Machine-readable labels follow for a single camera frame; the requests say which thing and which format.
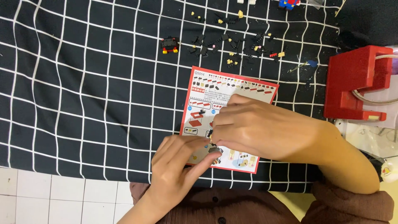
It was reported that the scatter of black yellow bricks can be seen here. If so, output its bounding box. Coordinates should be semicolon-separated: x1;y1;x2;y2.
187;9;288;66

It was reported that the black red brick model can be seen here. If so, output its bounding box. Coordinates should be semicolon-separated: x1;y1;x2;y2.
160;37;179;55

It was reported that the person's left hand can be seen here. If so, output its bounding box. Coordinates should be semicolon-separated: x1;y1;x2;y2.
151;135;223;203

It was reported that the small blue green-stemmed piece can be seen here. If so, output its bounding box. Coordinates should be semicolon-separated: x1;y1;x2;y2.
288;60;319;73

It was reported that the white round toy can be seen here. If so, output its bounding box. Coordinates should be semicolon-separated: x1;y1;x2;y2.
380;157;398;183

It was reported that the white plastic bag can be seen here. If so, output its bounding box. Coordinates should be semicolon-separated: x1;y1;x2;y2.
334;84;398;159

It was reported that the thin wooden stick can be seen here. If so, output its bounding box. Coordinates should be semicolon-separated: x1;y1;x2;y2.
334;0;347;17

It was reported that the red plastic stand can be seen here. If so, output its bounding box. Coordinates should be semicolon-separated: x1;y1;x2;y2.
323;45;394;122

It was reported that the person's right hand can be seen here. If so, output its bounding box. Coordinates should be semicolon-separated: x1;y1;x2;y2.
211;93;315;164

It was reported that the black white-checked cloth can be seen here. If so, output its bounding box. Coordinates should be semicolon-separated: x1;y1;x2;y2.
0;0;398;193

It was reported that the person's brown buttoned shirt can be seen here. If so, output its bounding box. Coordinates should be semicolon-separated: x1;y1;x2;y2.
129;179;395;224

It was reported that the blue red brick figure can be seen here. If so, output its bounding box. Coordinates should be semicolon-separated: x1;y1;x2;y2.
278;0;301;11

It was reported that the red-bordered instruction leaflet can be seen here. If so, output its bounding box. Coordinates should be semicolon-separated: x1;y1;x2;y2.
180;66;280;174

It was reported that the clear plastic tube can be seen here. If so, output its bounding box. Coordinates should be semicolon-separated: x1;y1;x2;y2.
351;54;398;106

